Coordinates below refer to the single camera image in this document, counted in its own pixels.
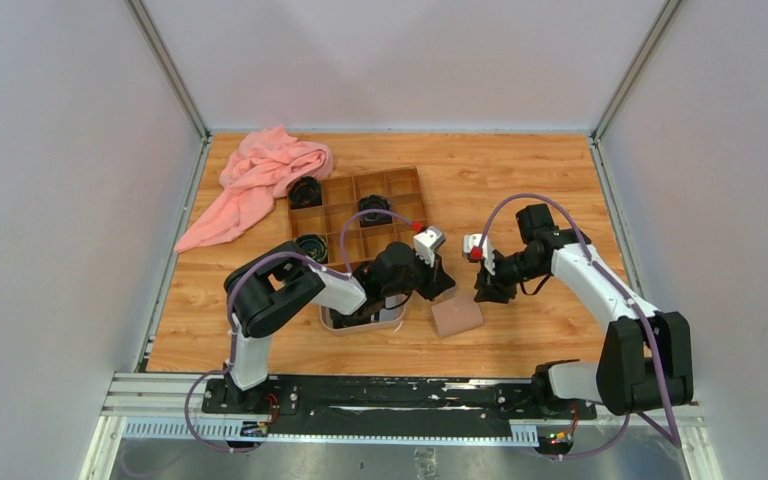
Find black flower cup front left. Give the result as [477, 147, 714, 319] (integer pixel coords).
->
[294, 233, 330, 264]

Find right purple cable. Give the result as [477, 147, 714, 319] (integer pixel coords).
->
[468, 193, 683, 462]

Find black flower cup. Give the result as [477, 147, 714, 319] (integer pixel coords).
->
[357, 194, 393, 228]
[294, 233, 330, 264]
[287, 176, 323, 210]

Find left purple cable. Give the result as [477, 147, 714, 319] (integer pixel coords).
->
[183, 208, 424, 455]

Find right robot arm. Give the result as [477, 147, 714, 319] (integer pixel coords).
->
[463, 203, 694, 418]

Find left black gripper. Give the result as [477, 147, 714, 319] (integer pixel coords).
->
[382, 248, 455, 301]

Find pink leather card holder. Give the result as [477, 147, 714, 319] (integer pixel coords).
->
[431, 294, 485, 338]

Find black flower cup rear left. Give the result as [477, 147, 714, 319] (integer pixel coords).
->
[287, 176, 323, 210]

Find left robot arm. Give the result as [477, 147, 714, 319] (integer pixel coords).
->
[223, 241, 456, 413]

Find pink oval tray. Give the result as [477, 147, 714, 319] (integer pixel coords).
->
[318, 305, 407, 336]

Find black flower cup centre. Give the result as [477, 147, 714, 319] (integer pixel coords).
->
[357, 194, 393, 228]

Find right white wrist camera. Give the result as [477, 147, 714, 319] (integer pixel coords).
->
[462, 233, 495, 276]

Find pink crumpled cloth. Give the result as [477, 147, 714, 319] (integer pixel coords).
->
[174, 125, 334, 254]

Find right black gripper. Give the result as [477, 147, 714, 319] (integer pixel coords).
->
[474, 249, 546, 305]

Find purple cable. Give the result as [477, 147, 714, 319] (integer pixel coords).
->
[183, 208, 424, 455]
[468, 193, 683, 462]

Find brown wooden divider tray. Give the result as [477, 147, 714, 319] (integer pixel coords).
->
[288, 167, 431, 271]

